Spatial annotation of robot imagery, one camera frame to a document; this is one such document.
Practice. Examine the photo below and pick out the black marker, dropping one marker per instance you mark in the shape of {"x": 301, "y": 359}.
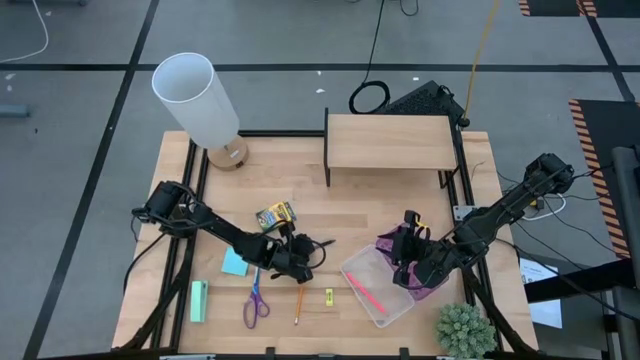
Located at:
{"x": 327, "y": 243}

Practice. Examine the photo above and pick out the yellow eraser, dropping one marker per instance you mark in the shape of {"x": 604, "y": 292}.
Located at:
{"x": 329, "y": 297}

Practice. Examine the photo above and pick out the yellow pencil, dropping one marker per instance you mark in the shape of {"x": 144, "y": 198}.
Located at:
{"x": 299, "y": 305}

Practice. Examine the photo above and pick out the white shade table lamp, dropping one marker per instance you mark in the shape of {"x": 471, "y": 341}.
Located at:
{"x": 195, "y": 100}

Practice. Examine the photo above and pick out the clear pencil case purple lid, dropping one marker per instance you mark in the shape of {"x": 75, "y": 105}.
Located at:
{"x": 380, "y": 275}

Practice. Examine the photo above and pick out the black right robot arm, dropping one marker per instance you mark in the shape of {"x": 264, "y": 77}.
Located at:
{"x": 500, "y": 210}

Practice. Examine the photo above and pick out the mint green block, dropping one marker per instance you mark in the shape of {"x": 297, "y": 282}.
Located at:
{"x": 199, "y": 300}

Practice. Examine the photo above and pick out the grey metal post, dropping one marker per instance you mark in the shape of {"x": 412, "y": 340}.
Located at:
{"x": 627, "y": 225}

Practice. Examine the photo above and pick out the silver metal bracket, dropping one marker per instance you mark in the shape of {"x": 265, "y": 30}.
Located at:
{"x": 462, "y": 212}

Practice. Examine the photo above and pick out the grey floor bar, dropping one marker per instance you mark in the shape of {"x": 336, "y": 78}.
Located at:
{"x": 15, "y": 110}

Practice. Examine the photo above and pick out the blue sticky note pad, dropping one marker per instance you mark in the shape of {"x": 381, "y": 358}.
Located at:
{"x": 235, "y": 262}

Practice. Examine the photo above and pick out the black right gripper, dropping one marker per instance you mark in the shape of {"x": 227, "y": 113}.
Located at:
{"x": 422, "y": 265}

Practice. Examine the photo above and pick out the pink pen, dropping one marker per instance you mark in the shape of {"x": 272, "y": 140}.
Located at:
{"x": 365, "y": 292}

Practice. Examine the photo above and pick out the white paper sheet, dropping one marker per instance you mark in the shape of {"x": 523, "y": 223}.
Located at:
{"x": 547, "y": 314}

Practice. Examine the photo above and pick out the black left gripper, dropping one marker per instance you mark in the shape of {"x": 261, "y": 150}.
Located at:
{"x": 292, "y": 260}

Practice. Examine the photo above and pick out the black table frame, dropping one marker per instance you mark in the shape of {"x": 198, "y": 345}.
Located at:
{"x": 280, "y": 133}

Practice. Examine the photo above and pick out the black hazard striped mat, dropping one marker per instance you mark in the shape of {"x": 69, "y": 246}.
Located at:
{"x": 555, "y": 7}
{"x": 615, "y": 125}

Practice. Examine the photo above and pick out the black metal beam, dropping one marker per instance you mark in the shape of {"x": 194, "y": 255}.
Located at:
{"x": 575, "y": 282}

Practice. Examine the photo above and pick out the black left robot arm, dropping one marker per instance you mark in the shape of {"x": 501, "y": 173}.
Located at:
{"x": 220, "y": 230}

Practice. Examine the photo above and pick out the black computer tower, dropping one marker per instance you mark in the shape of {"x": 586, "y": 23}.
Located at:
{"x": 420, "y": 100}

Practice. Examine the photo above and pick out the wooden shelf riser black legs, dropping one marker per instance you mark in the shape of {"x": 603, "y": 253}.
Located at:
{"x": 390, "y": 142}

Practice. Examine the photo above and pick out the yellow green crayon box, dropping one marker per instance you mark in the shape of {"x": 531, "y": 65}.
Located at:
{"x": 275, "y": 215}

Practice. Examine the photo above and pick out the green potted plant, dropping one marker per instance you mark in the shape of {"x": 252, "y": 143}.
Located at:
{"x": 465, "y": 332}

